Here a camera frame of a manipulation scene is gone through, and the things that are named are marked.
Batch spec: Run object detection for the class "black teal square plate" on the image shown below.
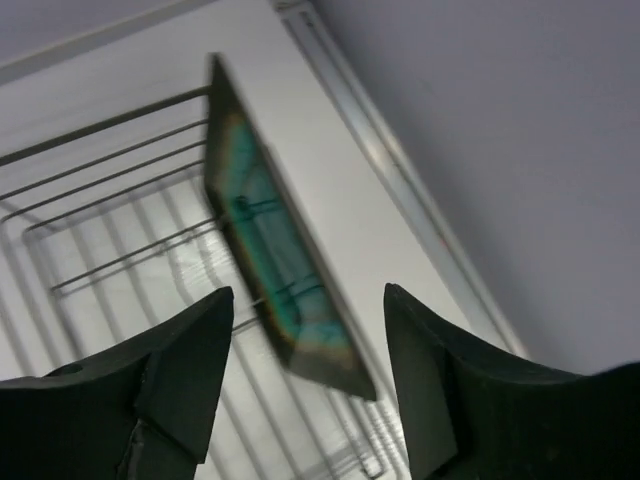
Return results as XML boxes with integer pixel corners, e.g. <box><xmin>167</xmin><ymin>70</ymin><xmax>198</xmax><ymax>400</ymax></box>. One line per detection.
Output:
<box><xmin>203</xmin><ymin>53</ymin><xmax>377</xmax><ymax>401</ymax></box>

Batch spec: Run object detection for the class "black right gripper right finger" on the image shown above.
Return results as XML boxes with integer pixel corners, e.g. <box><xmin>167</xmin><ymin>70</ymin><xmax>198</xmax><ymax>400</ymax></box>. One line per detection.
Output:
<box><xmin>383</xmin><ymin>284</ymin><xmax>639</xmax><ymax>479</ymax></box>

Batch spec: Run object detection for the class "grey wire dish rack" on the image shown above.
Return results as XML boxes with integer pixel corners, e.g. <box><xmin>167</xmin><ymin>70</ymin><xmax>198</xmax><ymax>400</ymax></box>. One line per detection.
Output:
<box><xmin>1</xmin><ymin>88</ymin><xmax>409</xmax><ymax>479</ymax></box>

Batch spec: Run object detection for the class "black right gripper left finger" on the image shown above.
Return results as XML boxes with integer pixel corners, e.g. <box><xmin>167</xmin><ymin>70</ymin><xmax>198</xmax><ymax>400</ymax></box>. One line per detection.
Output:
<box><xmin>1</xmin><ymin>287</ymin><xmax>234</xmax><ymax>479</ymax></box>

